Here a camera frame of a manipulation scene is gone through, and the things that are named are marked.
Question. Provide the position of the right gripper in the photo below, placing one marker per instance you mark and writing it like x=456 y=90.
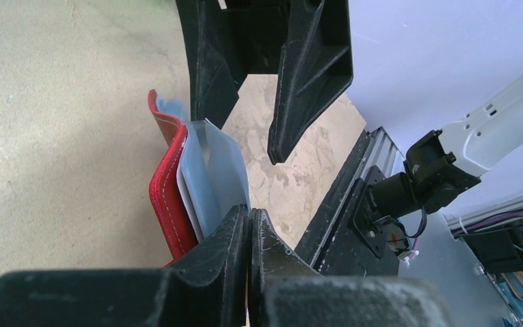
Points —
x=307 y=43

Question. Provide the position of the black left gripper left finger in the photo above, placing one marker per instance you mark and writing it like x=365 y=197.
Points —
x=206 y=287

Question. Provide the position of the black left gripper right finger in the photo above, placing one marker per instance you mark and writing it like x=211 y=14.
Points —
x=285 y=291

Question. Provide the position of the red card holder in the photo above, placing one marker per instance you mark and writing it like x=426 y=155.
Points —
x=199 y=179

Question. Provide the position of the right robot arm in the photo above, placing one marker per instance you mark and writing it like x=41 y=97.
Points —
x=445 y=162

